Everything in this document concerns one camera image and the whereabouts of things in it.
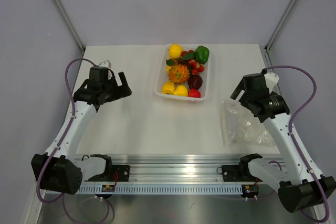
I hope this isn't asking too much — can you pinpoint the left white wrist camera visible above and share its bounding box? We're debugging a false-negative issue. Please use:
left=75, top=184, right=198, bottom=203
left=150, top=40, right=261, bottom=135
left=98, top=60, right=111, bottom=69

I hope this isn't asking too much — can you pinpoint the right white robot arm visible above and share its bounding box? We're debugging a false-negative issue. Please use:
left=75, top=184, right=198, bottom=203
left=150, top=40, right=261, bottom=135
left=230, top=72, right=335, bottom=213

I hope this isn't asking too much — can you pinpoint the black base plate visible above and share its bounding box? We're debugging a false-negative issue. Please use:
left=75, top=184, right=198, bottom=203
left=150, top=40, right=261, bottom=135
left=216, top=165, right=260, bottom=184
left=87, top=165, right=130, bottom=183

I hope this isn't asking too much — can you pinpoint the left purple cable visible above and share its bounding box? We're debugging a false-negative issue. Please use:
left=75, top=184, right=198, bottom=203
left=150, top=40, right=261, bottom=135
left=36, top=58, right=115, bottom=223

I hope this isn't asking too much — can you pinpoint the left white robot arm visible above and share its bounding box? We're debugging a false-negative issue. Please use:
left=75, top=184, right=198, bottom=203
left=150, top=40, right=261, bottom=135
left=31, top=66, right=132, bottom=195

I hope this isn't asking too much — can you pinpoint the red tomato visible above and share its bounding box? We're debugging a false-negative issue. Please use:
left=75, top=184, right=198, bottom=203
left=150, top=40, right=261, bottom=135
left=188, top=89, right=202, bottom=98

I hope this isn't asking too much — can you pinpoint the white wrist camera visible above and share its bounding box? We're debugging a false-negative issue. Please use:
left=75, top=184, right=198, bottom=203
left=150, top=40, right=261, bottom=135
left=261, top=69, right=279, bottom=94
left=98, top=60, right=111, bottom=69

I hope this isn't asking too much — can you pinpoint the red lychee bunch with leaves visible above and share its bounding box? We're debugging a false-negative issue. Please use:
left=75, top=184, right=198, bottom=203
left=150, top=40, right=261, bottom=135
left=172, top=49, right=205, bottom=75

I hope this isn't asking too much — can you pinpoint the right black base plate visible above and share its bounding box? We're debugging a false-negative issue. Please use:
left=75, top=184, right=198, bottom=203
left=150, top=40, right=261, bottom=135
left=216, top=165, right=260, bottom=184

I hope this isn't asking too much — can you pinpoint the dark red plum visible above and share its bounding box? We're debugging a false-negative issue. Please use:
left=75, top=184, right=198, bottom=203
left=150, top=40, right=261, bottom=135
left=188, top=74, right=203, bottom=90

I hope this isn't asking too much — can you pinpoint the white slotted cable duct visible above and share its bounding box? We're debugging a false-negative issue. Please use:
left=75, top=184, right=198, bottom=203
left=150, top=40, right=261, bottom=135
left=77, top=183, right=243, bottom=195

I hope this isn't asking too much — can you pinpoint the orange spiky horned melon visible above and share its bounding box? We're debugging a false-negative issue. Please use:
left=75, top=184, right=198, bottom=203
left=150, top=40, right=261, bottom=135
left=168, top=65, right=190, bottom=84

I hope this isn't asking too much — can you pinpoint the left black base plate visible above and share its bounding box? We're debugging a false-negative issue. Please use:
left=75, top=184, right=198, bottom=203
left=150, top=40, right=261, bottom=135
left=87, top=165, right=130, bottom=183

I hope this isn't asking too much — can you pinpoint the green bell pepper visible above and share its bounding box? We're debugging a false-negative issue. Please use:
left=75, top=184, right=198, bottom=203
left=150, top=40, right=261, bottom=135
left=195, top=45, right=209, bottom=65

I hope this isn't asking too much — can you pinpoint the yellow lemon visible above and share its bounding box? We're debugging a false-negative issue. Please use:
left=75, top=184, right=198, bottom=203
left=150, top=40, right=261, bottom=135
left=169, top=44, right=183, bottom=59

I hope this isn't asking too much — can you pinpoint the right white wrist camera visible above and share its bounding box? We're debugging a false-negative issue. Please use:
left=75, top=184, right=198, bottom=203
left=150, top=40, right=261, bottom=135
left=261, top=69, right=279, bottom=94

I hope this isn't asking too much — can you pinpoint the aluminium mounting rail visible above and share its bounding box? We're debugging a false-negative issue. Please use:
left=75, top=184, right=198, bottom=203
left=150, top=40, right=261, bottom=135
left=73, top=154, right=287, bottom=186

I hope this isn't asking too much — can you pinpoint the yellow bell pepper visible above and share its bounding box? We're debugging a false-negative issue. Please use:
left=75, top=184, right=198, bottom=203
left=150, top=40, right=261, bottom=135
left=161, top=81, right=175, bottom=95

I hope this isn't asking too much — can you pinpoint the clear zip top bag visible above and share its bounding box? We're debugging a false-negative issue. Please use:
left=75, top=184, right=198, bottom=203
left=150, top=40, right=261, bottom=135
left=220, top=100, right=275, bottom=146

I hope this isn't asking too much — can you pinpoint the yellow pear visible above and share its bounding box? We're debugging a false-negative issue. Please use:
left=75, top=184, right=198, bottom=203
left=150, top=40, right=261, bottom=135
left=173, top=85, right=188, bottom=97

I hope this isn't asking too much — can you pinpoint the white plastic basket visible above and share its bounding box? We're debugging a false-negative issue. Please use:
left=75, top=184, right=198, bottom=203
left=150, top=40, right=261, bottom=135
left=154, top=44, right=213, bottom=102

